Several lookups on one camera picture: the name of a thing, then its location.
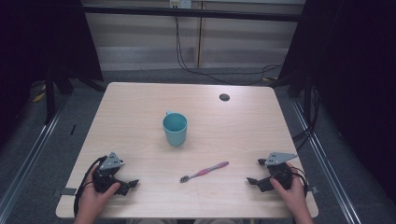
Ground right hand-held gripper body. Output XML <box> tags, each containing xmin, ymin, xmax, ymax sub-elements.
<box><xmin>257</xmin><ymin>151</ymin><xmax>299</xmax><ymax>193</ymax></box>

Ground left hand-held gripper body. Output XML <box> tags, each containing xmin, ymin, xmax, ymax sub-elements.
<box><xmin>92</xmin><ymin>151</ymin><xmax>130</xmax><ymax>196</ymax></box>

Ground pink toothbrush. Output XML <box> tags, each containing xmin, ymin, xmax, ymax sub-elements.
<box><xmin>179</xmin><ymin>161</ymin><xmax>230</xmax><ymax>184</ymax></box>

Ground teal cup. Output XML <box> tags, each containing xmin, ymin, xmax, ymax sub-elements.
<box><xmin>162</xmin><ymin>110</ymin><xmax>189</xmax><ymax>147</ymax></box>

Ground person's left hand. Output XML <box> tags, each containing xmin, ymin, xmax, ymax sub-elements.
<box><xmin>78</xmin><ymin>167</ymin><xmax>121</xmax><ymax>216</ymax></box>

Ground person's right hand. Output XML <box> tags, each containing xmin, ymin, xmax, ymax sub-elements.
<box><xmin>270</xmin><ymin>163</ymin><xmax>308</xmax><ymax>216</ymax></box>

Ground black metal stand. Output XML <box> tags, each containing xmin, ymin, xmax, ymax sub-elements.
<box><xmin>44</xmin><ymin>66</ymin><xmax>58</xmax><ymax>125</ymax></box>

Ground yellow floor scrap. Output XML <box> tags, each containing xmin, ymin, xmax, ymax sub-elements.
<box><xmin>32</xmin><ymin>91</ymin><xmax>47</xmax><ymax>104</ymax></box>

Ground black curtain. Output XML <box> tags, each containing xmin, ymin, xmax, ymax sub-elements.
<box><xmin>277</xmin><ymin>0</ymin><xmax>396</xmax><ymax>204</ymax></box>
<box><xmin>0</xmin><ymin>0</ymin><xmax>105</xmax><ymax>147</ymax></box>

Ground black horizontal bar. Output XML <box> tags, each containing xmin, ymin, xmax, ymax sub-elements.
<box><xmin>81</xmin><ymin>4</ymin><xmax>304</xmax><ymax>22</ymax></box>

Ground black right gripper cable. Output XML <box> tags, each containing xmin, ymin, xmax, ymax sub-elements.
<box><xmin>289</xmin><ymin>165</ymin><xmax>309</xmax><ymax>198</ymax></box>

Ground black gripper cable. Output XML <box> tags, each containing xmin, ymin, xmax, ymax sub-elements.
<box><xmin>289</xmin><ymin>165</ymin><xmax>309</xmax><ymax>198</ymax></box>
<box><xmin>73</xmin><ymin>156</ymin><xmax>107</xmax><ymax>217</ymax></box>

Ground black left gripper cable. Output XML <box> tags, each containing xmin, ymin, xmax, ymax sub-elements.
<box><xmin>73</xmin><ymin>156</ymin><xmax>107</xmax><ymax>217</ymax></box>

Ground metal floor rail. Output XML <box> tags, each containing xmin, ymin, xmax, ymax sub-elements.
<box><xmin>290</xmin><ymin>99</ymin><xmax>363</xmax><ymax>224</ymax></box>
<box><xmin>0</xmin><ymin>92</ymin><xmax>71</xmax><ymax>218</ymax></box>

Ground black floor cables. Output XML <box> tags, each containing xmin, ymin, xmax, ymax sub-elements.
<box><xmin>291</xmin><ymin>85</ymin><xmax>322</xmax><ymax>152</ymax></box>

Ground black wall cable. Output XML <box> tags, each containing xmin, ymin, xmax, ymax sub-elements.
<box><xmin>174</xmin><ymin>13</ymin><xmax>283</xmax><ymax>86</ymax></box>

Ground white wall socket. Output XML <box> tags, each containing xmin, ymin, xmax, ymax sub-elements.
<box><xmin>169</xmin><ymin>0</ymin><xmax>192</xmax><ymax>9</ymax></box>

